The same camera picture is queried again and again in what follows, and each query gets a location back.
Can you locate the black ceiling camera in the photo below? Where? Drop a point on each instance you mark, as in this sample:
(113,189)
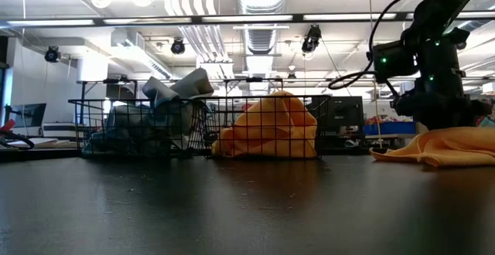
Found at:
(52,55)
(311,40)
(178,47)

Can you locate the white shelf unit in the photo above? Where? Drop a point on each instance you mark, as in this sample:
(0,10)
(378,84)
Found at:
(62,130)

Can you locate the dark computer monitor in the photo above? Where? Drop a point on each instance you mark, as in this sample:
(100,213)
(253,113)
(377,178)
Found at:
(31,116)

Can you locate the blue storage bin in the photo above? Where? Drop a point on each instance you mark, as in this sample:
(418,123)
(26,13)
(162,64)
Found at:
(386,128)

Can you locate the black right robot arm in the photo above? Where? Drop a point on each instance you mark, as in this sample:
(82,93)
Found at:
(441,65)

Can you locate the blue-grey microfiber towel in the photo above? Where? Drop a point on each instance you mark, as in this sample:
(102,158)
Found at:
(127,127)
(96,145)
(193,85)

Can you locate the black table mat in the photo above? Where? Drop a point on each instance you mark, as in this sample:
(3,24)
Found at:
(232,208)

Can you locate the red object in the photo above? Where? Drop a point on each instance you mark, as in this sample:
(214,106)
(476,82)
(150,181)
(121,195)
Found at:
(7,125)

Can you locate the black equipment cabinet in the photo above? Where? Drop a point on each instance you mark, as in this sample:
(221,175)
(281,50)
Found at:
(344,116)

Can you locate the silver ceiling duct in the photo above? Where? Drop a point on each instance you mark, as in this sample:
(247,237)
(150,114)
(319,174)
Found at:
(263,0)

